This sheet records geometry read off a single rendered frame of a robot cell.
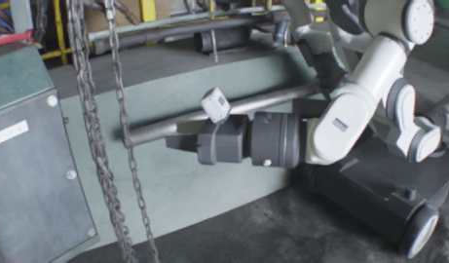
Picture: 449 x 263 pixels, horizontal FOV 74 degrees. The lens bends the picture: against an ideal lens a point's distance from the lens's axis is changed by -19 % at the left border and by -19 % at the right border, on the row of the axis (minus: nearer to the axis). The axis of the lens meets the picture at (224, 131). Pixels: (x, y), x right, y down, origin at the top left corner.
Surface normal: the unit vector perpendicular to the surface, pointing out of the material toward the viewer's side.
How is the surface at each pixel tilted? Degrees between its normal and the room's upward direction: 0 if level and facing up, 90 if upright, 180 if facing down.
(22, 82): 45
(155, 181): 90
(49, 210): 90
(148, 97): 90
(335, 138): 55
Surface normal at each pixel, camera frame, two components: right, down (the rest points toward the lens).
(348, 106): -0.19, -0.15
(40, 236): 0.75, 0.27
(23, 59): 0.50, -0.44
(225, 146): -0.20, 0.45
